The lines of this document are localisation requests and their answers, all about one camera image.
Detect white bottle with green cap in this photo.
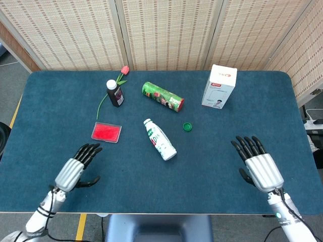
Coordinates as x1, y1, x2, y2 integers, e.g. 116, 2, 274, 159
143, 118, 178, 161

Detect white lamp box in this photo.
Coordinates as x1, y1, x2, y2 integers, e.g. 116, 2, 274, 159
201, 64, 238, 110

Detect bamboo folding screen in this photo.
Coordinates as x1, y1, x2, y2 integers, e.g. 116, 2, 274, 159
0, 0, 323, 99

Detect dark juice bottle white cap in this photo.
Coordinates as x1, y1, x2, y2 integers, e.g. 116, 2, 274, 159
106, 79, 125, 108

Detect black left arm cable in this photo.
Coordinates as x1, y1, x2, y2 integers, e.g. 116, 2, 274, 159
35, 186, 76, 242

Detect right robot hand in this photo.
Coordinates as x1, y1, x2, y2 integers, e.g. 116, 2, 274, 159
231, 135, 285, 194

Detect green chips can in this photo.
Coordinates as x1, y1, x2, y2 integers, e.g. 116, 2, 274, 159
141, 81, 185, 113

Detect black round stool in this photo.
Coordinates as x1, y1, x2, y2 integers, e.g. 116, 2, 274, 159
0, 122, 12, 162

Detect blue felt table cover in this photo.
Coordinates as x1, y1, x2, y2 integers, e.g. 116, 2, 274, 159
0, 70, 323, 215

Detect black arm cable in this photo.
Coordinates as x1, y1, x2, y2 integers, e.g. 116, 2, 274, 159
277, 188, 318, 242
35, 186, 76, 242

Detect red ink pad case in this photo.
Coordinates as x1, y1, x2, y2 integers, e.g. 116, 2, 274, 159
91, 122, 123, 144

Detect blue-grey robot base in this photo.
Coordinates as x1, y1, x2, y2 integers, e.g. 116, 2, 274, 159
104, 214, 214, 242

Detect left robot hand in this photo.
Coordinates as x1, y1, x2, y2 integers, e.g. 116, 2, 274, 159
54, 143, 103, 193

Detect artificial red tulip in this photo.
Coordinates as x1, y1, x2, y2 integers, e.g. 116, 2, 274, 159
96, 65, 130, 119

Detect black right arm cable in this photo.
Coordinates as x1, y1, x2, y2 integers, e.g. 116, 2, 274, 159
277, 188, 318, 242

